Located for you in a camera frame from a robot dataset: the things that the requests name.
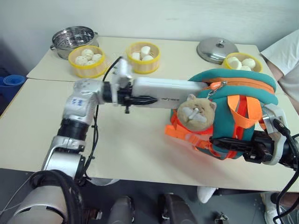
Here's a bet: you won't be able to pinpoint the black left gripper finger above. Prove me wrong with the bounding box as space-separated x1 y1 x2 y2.
130 95 159 106

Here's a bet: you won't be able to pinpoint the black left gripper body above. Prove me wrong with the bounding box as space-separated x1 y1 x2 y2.
117 80 134 115

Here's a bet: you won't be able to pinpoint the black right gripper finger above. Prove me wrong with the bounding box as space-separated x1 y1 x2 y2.
209 137 255 154

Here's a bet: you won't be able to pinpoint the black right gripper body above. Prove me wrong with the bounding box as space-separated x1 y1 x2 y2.
242 130 273 164

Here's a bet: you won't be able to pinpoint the orange and teal backpack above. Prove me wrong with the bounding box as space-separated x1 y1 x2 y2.
164 68 280 161

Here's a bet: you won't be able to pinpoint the yellow steamer basket tall buns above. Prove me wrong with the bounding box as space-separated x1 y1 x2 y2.
126 42 162 74

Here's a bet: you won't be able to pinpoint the yellow steamer basket four buns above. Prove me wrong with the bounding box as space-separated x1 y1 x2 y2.
68 45 106 79

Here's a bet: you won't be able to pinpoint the white shoe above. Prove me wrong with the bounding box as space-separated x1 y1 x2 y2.
261 192 299 224
197 185 219 204

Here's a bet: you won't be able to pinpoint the stainless steel steamer pot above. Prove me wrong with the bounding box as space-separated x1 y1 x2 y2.
50 26 100 60

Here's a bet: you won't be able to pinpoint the yellow steamer basket round buns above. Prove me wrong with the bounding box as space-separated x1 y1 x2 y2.
222 52 263 73

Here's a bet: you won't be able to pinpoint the stainless steel pot lid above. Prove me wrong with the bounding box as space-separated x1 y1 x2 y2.
196 37 240 65

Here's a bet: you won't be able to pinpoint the dark rounded shape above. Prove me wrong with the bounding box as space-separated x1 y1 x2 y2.
158 193 197 224
109 195 135 224

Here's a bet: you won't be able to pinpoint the white rounded object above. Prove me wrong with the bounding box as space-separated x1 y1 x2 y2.
90 178 120 187

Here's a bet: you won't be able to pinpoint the person in white shirt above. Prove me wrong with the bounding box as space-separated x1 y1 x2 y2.
260 30 299 99

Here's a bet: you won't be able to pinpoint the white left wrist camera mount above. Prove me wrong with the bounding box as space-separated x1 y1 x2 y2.
111 57 135 104

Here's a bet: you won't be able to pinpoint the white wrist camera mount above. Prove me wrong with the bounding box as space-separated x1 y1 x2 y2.
111 57 135 104
261 103 287 166

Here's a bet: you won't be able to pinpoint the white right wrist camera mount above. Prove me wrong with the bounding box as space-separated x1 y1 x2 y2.
261 103 287 166

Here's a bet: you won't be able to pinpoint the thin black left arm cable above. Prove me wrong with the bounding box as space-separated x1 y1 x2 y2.
76 56 124 187

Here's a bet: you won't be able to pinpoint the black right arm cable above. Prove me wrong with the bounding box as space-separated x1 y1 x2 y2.
272 118 299 224

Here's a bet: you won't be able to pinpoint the tan cat plush keychain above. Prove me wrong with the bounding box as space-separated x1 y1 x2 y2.
176 93 218 130

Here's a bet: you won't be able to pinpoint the thick black shoulder cable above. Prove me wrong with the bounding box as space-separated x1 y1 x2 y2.
29 169 84 224

